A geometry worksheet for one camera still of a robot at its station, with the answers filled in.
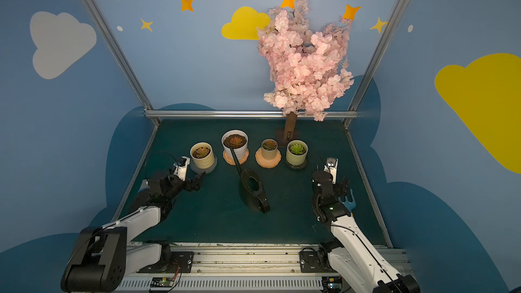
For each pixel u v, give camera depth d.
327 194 0.62
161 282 0.72
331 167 0.68
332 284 0.72
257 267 0.74
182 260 0.75
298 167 1.02
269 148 1.01
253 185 0.81
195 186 0.81
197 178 0.80
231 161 1.04
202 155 0.98
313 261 0.74
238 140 1.00
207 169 1.00
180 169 0.77
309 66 0.63
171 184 0.72
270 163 1.04
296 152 0.98
